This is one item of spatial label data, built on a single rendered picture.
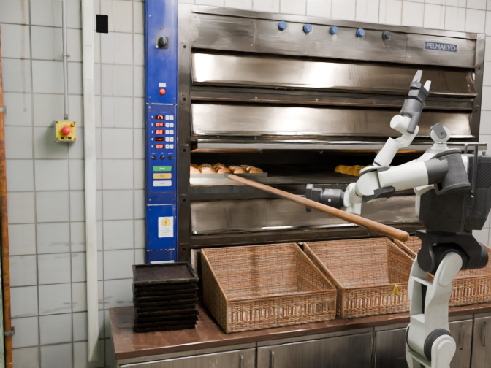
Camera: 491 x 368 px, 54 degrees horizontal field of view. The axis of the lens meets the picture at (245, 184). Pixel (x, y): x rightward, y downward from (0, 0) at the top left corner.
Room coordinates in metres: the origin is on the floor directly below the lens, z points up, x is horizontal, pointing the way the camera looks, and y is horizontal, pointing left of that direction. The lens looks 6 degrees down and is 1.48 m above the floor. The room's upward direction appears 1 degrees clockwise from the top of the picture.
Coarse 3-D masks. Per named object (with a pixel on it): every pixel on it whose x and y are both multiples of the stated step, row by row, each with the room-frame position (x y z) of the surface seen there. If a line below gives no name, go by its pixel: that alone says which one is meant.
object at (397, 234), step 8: (232, 176) 2.87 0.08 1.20; (248, 184) 2.59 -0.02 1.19; (256, 184) 2.47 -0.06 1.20; (272, 192) 2.26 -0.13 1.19; (280, 192) 2.18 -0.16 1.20; (296, 200) 2.00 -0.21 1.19; (304, 200) 1.94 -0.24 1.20; (312, 208) 1.87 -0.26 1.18; (320, 208) 1.79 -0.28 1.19; (328, 208) 1.74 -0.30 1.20; (336, 216) 1.68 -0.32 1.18; (344, 216) 1.63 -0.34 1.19; (352, 216) 1.59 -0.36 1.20; (360, 224) 1.53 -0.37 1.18; (368, 224) 1.49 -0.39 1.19; (376, 224) 1.45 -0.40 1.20; (384, 232) 1.41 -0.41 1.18; (392, 232) 1.37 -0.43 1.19; (400, 232) 1.34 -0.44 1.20; (400, 240) 1.34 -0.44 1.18
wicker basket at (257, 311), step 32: (224, 256) 2.52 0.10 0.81; (256, 256) 2.58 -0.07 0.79; (288, 256) 2.64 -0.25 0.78; (224, 288) 2.47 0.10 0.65; (256, 288) 2.53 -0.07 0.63; (288, 288) 2.59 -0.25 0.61; (224, 320) 2.08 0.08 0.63; (256, 320) 2.10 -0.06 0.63; (288, 320) 2.15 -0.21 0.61; (320, 320) 2.21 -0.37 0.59
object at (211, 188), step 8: (264, 184) 2.69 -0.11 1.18; (272, 184) 2.69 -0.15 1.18; (280, 184) 2.70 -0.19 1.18; (288, 184) 2.71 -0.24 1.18; (296, 184) 2.72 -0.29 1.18; (304, 184) 2.72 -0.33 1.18; (320, 184) 2.75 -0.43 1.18; (328, 184) 2.77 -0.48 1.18; (336, 184) 2.78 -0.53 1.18; (344, 184) 2.80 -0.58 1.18; (192, 192) 2.51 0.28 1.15; (200, 192) 2.53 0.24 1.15; (208, 192) 2.54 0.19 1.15; (216, 192) 2.55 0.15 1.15; (224, 192) 2.57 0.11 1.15; (232, 192) 2.58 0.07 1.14; (240, 192) 2.60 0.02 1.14; (248, 192) 2.61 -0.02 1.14; (256, 192) 2.63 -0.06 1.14; (264, 192) 2.64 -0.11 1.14
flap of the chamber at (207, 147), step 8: (200, 144) 2.37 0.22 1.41; (208, 144) 2.39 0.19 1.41; (216, 144) 2.40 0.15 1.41; (224, 144) 2.41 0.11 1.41; (232, 144) 2.43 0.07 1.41; (240, 144) 2.44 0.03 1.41; (248, 144) 2.45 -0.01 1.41; (256, 144) 2.47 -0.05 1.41; (264, 144) 2.48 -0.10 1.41; (272, 144) 2.50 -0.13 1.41; (280, 144) 2.51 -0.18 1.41; (208, 152) 2.58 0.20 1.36; (216, 152) 2.60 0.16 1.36; (224, 152) 2.61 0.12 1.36; (232, 152) 2.62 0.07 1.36; (240, 152) 2.64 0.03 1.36; (248, 152) 2.65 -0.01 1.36; (256, 152) 2.66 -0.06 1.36; (264, 152) 2.67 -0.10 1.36; (272, 152) 2.69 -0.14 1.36; (280, 152) 2.70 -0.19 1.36; (288, 152) 2.71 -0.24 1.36; (296, 152) 2.73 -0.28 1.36; (304, 152) 2.74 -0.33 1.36; (312, 152) 2.76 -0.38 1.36; (328, 152) 2.78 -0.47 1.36; (336, 152) 2.80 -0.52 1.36; (344, 152) 2.81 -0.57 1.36; (352, 152) 2.83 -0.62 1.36; (360, 152) 2.84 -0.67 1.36; (368, 152) 2.86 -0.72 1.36; (400, 152) 2.92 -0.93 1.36; (408, 152) 2.94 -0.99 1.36; (416, 152) 2.95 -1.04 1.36; (424, 152) 2.97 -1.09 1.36
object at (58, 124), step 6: (54, 120) 2.24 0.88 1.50; (60, 120) 2.24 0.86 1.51; (66, 120) 2.25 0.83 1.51; (72, 120) 2.26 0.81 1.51; (54, 126) 2.24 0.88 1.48; (60, 126) 2.24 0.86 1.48; (60, 132) 2.24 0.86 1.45; (72, 132) 2.26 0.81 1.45; (60, 138) 2.24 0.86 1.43; (66, 138) 2.25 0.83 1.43; (72, 138) 2.26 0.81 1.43
